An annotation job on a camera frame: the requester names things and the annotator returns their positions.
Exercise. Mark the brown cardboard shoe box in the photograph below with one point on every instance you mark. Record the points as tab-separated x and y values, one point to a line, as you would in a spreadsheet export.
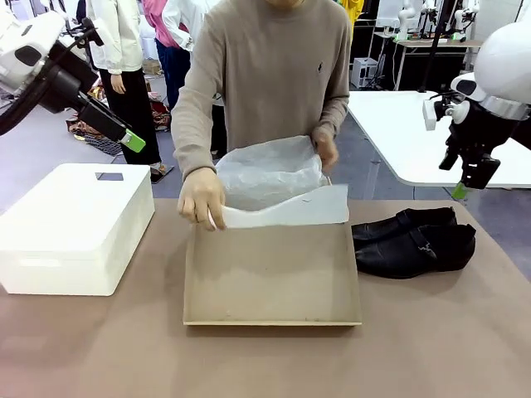
269	273

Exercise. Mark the person's left forearm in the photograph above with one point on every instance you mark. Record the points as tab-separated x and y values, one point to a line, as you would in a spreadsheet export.
332	114

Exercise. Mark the red patterned fabric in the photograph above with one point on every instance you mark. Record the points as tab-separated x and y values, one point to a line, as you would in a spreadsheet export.
158	116

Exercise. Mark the black vertical pole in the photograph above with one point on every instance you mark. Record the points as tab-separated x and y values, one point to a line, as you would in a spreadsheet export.
435	41

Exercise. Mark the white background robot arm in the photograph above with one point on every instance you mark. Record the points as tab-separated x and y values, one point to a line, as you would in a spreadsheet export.
404	18
462	20

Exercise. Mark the person's right hand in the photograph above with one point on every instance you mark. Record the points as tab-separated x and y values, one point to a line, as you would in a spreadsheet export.
203	199

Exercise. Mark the small cardboard box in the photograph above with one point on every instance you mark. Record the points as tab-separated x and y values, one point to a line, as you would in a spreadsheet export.
152	66

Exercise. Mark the white plastic storage bin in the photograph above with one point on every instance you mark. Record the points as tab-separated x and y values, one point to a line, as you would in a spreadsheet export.
62	215

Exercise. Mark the yellow hanging garment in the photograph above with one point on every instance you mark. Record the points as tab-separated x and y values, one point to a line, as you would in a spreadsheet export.
352	10

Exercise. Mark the brown workbench with metal legs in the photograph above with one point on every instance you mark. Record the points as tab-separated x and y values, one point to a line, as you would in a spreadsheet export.
419	42

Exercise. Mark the mannequin white jacket black skirt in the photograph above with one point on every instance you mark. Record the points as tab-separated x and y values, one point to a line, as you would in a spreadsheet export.
116	37

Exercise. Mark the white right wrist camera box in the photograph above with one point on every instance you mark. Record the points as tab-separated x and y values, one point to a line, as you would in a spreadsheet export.
429	116

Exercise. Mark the mannequin pink top blue trousers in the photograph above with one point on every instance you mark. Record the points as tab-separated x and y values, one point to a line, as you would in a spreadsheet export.
174	70

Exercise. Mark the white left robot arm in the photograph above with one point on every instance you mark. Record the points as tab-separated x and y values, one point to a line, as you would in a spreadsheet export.
16	41

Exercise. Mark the white board panel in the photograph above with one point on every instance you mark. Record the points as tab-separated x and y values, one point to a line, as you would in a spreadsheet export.
388	12

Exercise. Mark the person's left hand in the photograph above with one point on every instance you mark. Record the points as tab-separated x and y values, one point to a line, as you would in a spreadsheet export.
325	145

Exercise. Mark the person's right forearm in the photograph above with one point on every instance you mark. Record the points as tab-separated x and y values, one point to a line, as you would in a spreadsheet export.
193	141

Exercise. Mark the white open cabinet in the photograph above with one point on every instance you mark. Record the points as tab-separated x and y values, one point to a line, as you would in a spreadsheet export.
365	72

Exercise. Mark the person in beige sweater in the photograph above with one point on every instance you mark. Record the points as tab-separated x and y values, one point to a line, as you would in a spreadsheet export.
269	62

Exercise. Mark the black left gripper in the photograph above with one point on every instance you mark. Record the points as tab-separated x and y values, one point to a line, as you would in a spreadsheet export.
93	112

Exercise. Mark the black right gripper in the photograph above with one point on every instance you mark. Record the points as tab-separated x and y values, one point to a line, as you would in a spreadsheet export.
477	132

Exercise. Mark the colourful patterned fabric pile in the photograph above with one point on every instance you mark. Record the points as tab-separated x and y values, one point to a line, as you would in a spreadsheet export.
97	144

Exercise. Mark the white rounded table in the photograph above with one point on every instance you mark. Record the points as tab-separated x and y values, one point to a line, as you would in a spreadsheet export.
398	132

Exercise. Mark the white tissue wrapping paper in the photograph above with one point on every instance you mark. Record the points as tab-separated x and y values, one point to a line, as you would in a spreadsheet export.
269	174

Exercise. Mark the black leather loafer shoe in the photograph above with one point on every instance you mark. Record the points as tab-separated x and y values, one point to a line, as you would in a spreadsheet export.
427	217
406	257

